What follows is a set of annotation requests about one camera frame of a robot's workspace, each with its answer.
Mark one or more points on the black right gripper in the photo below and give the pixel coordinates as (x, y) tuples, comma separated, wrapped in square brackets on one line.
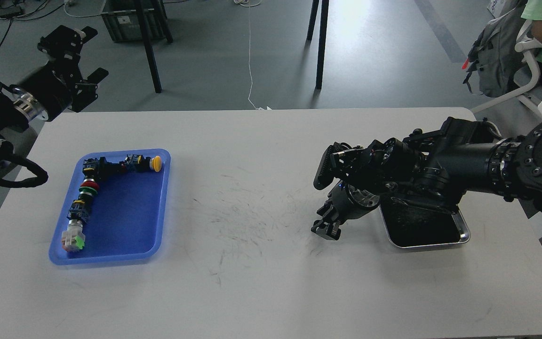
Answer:
[(346, 203)]

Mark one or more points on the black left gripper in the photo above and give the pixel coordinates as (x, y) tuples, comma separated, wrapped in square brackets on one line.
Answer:
[(58, 85)]

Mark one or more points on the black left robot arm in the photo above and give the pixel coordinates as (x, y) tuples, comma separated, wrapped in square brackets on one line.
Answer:
[(16, 113)]

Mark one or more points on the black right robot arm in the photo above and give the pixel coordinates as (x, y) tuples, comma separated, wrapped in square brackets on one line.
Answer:
[(426, 174)]

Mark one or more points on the silver metal tray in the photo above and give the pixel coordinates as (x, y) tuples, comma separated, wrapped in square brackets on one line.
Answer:
[(414, 228)]

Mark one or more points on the blue plastic tray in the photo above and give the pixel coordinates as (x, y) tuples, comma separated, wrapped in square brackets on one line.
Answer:
[(127, 216)]

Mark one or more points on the grey plastic crate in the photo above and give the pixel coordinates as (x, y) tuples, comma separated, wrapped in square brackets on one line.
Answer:
[(121, 20)]

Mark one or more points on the black table leg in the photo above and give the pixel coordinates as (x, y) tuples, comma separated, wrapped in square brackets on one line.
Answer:
[(324, 6)]

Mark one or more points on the grey backpack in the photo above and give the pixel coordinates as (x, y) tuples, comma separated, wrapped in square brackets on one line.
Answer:
[(493, 55)]

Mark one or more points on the black switch block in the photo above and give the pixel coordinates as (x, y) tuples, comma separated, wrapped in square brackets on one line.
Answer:
[(98, 168)]

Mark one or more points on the yellow push button switch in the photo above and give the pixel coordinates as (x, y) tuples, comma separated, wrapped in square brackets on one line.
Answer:
[(141, 163)]

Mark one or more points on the red green button switch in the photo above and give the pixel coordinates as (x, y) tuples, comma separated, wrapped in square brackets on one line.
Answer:
[(81, 207)]

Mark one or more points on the white chair frame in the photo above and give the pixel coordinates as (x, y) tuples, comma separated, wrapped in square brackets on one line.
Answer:
[(527, 90)]

